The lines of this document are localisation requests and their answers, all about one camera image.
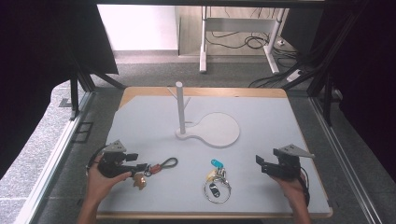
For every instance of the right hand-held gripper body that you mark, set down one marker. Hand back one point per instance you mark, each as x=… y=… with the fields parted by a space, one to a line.
x=288 y=165

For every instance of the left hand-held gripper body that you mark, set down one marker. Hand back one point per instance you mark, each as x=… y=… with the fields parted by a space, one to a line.
x=113 y=163

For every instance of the white key stand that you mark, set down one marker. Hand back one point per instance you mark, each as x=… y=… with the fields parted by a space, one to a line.
x=218 y=130

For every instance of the key bunch with blue tag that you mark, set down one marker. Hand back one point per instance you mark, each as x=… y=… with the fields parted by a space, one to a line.
x=214 y=189

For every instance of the person's right hand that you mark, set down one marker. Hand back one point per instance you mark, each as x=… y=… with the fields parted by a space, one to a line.
x=294 y=189

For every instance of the person's left hand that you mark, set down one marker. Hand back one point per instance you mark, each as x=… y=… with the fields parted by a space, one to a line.
x=99 y=186

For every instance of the white table mat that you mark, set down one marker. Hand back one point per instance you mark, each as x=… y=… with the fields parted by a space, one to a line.
x=264 y=124

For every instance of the black metal stand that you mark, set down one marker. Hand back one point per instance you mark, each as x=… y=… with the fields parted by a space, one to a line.
x=327 y=93
x=74 y=96

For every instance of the wooden table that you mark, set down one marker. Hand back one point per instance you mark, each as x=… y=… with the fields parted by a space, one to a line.
x=218 y=91

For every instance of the white power strip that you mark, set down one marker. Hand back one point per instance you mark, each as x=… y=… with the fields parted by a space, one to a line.
x=294 y=75

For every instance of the black curtain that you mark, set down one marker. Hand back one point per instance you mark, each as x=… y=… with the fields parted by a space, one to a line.
x=37 y=62
x=367 y=77

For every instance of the aluminium frame rail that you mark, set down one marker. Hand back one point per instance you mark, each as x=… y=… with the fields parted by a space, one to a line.
x=53 y=168
x=342 y=161

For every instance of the white desk frame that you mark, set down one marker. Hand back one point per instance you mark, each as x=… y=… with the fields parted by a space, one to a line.
x=203 y=46

